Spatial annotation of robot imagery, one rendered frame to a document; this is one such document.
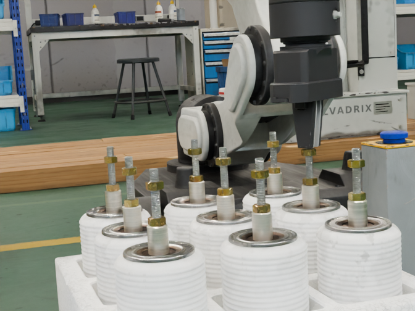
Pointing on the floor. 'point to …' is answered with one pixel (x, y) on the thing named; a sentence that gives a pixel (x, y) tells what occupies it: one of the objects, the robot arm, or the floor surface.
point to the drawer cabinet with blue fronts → (209, 57)
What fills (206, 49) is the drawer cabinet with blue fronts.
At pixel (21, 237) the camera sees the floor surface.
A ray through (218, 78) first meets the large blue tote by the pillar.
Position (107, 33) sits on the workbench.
